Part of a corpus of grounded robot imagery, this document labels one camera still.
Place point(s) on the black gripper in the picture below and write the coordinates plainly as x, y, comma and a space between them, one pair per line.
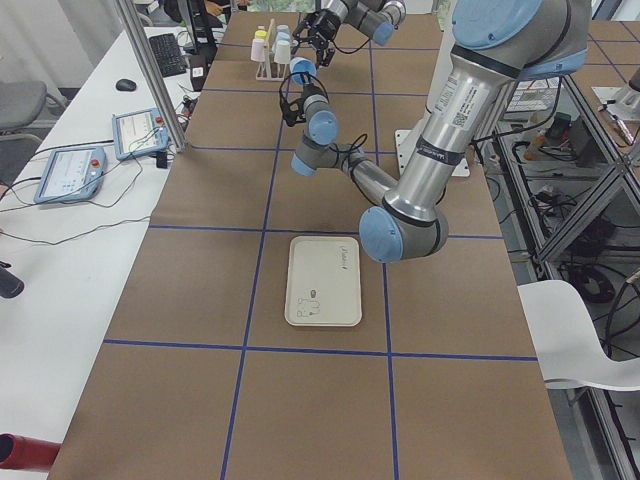
323, 24
292, 107

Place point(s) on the pale cream cup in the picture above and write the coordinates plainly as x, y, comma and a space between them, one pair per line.
282, 52

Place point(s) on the pink cup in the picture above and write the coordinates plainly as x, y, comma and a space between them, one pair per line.
258, 50

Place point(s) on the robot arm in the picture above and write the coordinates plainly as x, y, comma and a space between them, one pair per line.
495, 43
377, 20

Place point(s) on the black keyboard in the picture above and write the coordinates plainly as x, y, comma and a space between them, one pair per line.
168, 54

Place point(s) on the far teach pendant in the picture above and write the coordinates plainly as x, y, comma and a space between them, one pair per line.
139, 133

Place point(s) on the teach pendant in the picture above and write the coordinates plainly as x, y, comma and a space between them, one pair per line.
139, 133
71, 175

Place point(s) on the black computer mouse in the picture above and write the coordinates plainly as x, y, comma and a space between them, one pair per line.
126, 85

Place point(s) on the cream plastic tray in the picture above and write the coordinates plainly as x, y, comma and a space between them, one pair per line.
323, 282

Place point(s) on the near teach pendant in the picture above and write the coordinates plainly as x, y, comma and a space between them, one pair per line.
71, 175

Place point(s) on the black power brick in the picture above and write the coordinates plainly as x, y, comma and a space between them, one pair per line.
583, 146

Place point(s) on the black water bottle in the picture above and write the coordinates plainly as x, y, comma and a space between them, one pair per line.
10, 285

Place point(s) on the white chair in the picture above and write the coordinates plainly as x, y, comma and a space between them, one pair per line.
566, 343

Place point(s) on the red cylinder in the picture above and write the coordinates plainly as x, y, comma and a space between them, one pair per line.
26, 453

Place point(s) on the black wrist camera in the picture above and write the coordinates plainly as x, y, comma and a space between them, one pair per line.
290, 111

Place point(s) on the white wire cup rack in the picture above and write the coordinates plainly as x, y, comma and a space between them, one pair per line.
269, 70

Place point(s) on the aluminium frame post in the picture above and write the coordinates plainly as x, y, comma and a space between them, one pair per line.
136, 33

